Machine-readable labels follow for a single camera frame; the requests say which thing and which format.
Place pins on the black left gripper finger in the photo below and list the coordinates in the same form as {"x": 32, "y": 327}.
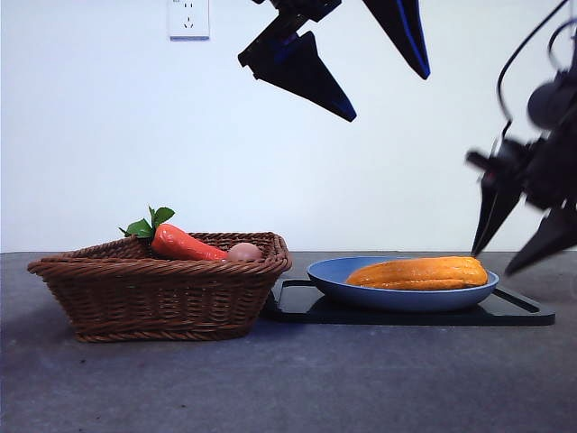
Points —
{"x": 306, "y": 76}
{"x": 401, "y": 31}

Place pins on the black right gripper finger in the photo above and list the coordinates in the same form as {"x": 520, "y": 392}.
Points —
{"x": 493, "y": 212}
{"x": 554, "y": 239}

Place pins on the orange-yellow corn cob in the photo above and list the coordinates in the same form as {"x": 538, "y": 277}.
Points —
{"x": 419, "y": 273}

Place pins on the blue round plate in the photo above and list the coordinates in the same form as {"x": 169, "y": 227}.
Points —
{"x": 396, "y": 300}

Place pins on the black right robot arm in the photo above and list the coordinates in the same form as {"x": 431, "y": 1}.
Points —
{"x": 550, "y": 167}

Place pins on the brown wicker basket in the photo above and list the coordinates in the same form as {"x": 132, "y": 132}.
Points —
{"x": 158, "y": 302}

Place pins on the pale brown egg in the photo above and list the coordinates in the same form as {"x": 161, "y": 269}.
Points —
{"x": 244, "y": 252}

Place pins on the orange carrot with green leaves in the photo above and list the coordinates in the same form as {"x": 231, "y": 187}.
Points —
{"x": 180, "y": 241}

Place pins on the black rectangular board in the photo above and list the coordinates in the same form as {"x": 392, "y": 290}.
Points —
{"x": 297, "y": 311}

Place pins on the white wall socket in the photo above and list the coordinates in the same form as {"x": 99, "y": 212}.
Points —
{"x": 189, "y": 20}

